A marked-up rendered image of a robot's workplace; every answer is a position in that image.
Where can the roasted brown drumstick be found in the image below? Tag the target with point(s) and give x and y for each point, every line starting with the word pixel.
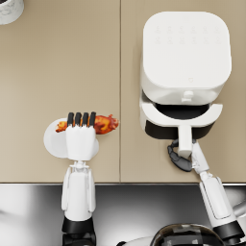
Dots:
pixel 103 124

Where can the pale air fryer body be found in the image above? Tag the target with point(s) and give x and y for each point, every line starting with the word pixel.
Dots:
pixel 186 57

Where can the white round plate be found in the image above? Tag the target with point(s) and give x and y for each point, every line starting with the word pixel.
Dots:
pixel 56 141

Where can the dark round robot body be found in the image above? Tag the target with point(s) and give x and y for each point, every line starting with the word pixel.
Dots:
pixel 185 236

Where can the white patterned pot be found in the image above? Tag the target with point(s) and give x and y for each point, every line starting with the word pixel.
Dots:
pixel 9 9

